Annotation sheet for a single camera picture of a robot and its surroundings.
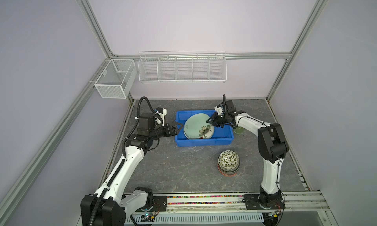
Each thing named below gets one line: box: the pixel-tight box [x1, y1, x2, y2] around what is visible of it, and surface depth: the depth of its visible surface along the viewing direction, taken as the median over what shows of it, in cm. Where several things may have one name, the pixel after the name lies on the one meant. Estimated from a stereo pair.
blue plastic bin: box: [174, 109, 235, 147], surface depth 96 cm
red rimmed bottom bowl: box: [217, 163, 238, 177], surface depth 78 cm
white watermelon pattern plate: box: [183, 125, 215, 140], surface depth 96 cm
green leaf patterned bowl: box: [217, 149, 241, 173], surface depth 81 cm
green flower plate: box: [183, 113, 212, 139], surface depth 100 cm
